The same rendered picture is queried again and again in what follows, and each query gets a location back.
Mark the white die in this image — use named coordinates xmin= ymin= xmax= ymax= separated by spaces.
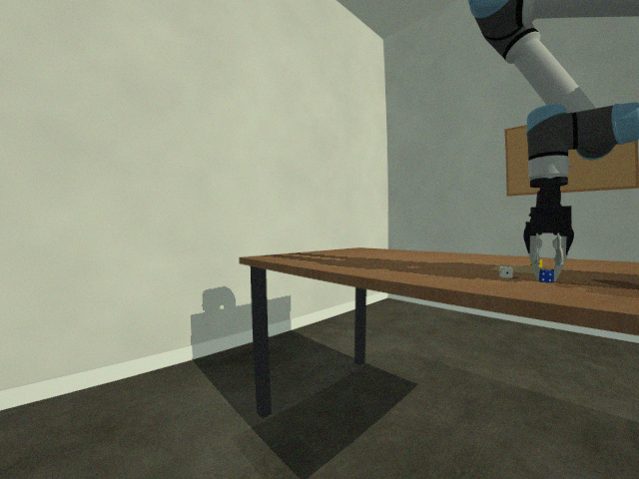
xmin=499 ymin=266 xmax=513 ymax=278

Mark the tan square mat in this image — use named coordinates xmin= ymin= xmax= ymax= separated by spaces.
xmin=489 ymin=264 xmax=550 ymax=275

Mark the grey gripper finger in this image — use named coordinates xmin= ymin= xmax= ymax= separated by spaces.
xmin=524 ymin=222 xmax=542 ymax=280
xmin=552 ymin=227 xmax=574 ymax=282

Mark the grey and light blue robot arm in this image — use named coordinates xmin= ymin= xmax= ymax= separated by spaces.
xmin=468 ymin=0 xmax=639 ymax=180

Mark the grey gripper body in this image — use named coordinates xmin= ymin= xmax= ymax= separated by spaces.
xmin=529 ymin=177 xmax=571 ymax=236

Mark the blue die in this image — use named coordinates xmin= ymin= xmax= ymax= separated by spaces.
xmin=540 ymin=269 xmax=553 ymax=283

